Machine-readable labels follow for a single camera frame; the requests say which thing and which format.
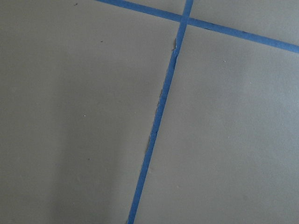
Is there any long blue tape strip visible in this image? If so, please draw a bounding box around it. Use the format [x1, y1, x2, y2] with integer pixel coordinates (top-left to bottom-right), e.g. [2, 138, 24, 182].
[127, 0, 193, 224]

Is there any crossing blue tape strip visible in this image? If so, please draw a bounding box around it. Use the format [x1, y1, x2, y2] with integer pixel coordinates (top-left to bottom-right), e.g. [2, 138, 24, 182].
[102, 0, 299, 53]

